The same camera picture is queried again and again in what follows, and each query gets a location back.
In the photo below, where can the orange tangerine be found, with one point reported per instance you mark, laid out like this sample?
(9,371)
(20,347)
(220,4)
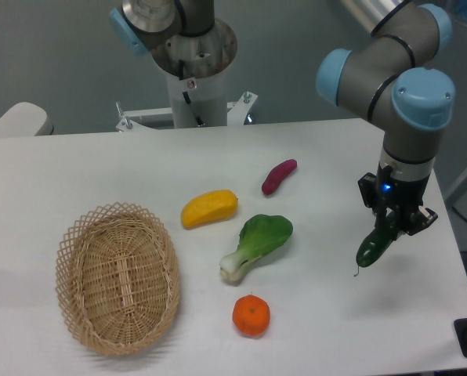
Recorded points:
(251,315)

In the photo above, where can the yellow mango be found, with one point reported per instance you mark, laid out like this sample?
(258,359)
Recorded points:
(209,207)

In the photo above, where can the green cucumber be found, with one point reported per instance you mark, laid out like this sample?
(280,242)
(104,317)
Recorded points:
(377,242)

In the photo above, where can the white metal base frame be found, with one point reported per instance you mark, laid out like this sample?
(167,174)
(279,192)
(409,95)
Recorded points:
(235,114)

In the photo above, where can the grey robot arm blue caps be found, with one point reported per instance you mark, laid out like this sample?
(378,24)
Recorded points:
(386,84)

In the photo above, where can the woven wicker basket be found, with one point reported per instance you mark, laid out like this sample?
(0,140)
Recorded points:
(117,279)

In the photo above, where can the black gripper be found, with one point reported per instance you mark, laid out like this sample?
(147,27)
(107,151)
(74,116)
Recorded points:
(382,193)

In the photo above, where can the purple sweet potato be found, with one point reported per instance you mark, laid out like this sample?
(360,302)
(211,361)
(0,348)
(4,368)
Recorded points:
(277,175)

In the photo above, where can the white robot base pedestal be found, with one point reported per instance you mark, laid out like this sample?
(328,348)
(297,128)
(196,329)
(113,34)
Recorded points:
(195,67)

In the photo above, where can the green bok choy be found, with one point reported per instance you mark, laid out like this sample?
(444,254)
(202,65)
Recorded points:
(259,236)

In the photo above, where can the white chair armrest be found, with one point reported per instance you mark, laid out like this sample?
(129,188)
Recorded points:
(25,120)

